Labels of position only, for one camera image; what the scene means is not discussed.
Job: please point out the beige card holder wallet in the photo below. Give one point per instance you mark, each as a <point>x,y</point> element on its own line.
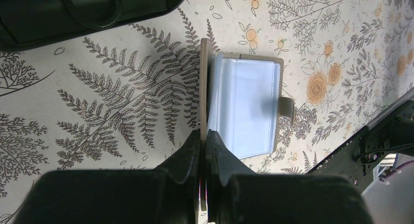
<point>240,107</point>

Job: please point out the floral patterned table mat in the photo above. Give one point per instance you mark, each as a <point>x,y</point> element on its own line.
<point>127,98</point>

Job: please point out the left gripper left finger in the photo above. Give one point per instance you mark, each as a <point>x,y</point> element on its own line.
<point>167,194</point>

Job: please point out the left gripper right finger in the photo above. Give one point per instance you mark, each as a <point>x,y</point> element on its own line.
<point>238,195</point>

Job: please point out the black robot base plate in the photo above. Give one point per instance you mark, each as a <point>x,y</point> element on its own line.
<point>358,157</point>

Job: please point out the black poker chip case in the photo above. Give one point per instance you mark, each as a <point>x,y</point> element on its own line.
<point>28,24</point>

